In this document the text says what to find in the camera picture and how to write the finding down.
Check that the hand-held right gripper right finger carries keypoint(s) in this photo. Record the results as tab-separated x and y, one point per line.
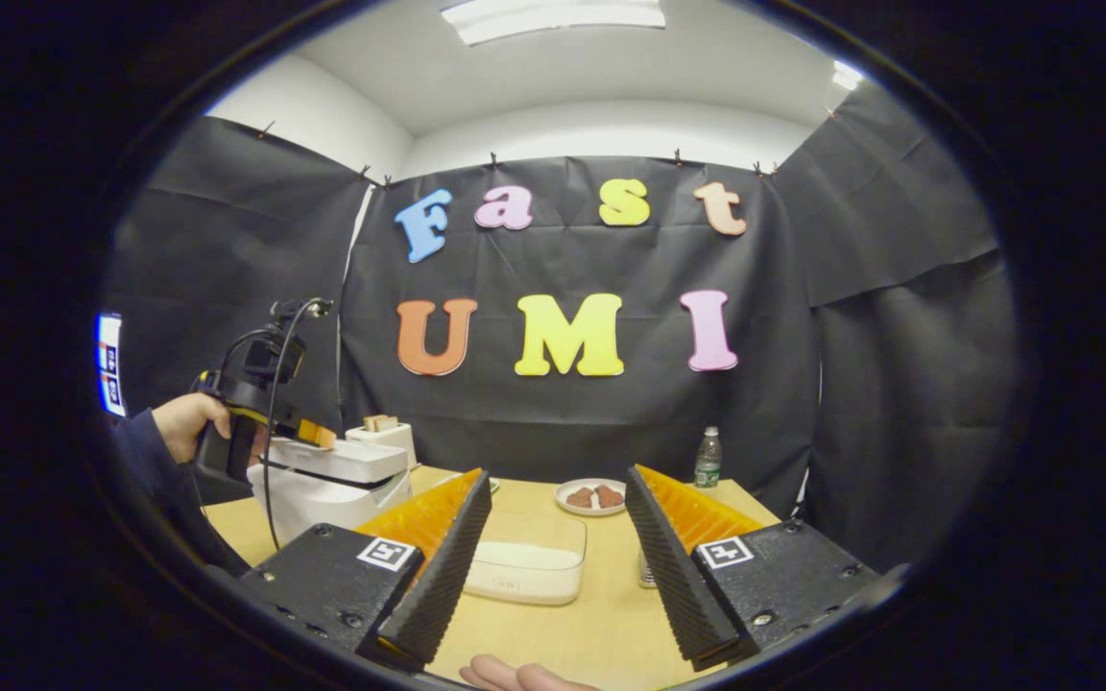
673	576

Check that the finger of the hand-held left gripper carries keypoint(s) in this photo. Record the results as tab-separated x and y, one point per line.
308	434

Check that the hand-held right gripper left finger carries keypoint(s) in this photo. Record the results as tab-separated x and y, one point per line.
443	576

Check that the white rice cooker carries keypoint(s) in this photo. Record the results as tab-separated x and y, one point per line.
323	499

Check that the white rice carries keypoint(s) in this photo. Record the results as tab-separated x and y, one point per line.
524	571

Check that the white toaster with bread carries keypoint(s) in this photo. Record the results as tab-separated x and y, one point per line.
385	443

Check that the brown meat piece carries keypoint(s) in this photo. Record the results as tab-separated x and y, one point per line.
580	498
609	496

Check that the clear plastic container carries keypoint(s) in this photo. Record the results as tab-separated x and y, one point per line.
534	528

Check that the white round plate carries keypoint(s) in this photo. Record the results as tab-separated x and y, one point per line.
591	512

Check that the clear plastic water bottle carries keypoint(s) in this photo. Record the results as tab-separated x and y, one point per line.
707	465

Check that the computer monitor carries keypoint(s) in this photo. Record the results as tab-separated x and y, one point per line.
111	365

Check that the long ceiling light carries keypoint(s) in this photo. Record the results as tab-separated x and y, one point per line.
553	17

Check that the small ceiling light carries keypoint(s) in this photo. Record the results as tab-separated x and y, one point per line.
848	75

